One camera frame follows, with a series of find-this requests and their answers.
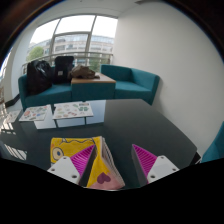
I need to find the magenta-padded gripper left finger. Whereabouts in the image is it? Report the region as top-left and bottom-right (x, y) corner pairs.
(47, 144), (98, 188)

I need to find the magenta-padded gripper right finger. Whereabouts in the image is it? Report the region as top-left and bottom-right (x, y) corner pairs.
(130, 143), (180, 188)

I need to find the metal window railing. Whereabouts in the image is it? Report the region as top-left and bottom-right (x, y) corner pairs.
(21, 51), (114, 75)

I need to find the large black backpack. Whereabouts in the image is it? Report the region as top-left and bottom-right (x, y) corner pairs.
(26, 59), (54, 97)

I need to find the teal wood-topped corner table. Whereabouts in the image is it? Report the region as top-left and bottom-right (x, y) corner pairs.
(70, 73), (117, 102)

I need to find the teal sofa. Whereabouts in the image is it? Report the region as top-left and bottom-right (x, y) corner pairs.
(100, 64), (161, 106)
(18, 64), (73, 111)

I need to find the brown jacket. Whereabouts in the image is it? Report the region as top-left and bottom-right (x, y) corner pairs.
(68, 64), (101, 80)

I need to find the teal chair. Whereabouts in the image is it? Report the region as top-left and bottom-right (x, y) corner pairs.
(200, 121), (224, 164)

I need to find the small black backpack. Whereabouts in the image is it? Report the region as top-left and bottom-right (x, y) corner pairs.
(53, 55), (75, 85)

